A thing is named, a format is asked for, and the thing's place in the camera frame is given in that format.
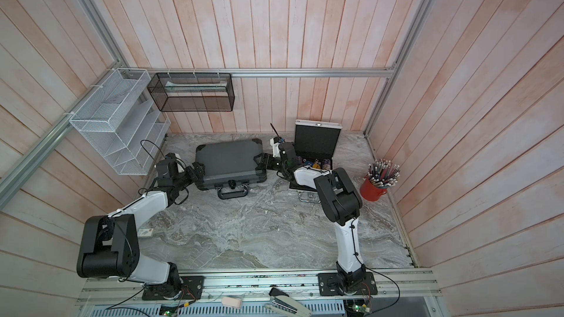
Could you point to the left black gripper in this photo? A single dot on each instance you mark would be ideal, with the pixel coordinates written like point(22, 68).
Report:
point(193, 176)

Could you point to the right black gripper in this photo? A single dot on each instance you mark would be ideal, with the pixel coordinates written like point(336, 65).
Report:
point(266, 158)

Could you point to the dark grey poker case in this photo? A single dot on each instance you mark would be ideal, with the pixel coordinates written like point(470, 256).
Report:
point(230, 167)

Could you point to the silver aluminium poker case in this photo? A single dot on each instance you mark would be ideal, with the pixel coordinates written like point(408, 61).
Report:
point(315, 144)

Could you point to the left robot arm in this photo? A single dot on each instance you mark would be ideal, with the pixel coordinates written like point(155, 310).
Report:
point(110, 245)

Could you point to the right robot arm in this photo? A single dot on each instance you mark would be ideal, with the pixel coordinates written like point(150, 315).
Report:
point(341, 204)

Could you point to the red pencil bucket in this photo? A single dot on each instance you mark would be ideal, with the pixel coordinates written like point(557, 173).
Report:
point(370, 192)

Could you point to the bundle of pencils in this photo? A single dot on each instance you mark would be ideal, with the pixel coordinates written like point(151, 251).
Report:
point(383, 173)

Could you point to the pink eraser block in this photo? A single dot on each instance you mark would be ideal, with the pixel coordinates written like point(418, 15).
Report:
point(231, 302)

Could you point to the black grey stapler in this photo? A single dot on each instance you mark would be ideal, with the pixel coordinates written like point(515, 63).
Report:
point(281, 303)

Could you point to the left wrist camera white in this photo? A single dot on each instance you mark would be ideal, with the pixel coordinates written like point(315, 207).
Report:
point(175, 158)

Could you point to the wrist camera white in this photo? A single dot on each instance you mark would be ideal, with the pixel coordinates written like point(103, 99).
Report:
point(275, 143)
point(175, 158)

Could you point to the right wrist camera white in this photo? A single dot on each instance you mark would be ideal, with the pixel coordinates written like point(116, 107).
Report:
point(275, 143)

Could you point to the black mesh wall basket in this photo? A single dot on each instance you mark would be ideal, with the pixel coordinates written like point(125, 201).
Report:
point(192, 92)

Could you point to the white mesh wall shelf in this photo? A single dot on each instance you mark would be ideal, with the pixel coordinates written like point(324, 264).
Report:
point(120, 125)

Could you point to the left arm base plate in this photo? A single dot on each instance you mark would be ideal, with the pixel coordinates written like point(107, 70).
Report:
point(185, 287)

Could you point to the horizontal aluminium wall rail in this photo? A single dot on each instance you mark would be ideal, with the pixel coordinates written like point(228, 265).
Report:
point(286, 72)

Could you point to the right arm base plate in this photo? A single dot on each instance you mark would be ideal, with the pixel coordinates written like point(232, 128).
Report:
point(333, 284)

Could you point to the aluminium front rail frame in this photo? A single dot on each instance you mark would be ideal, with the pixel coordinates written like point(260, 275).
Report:
point(255, 284)

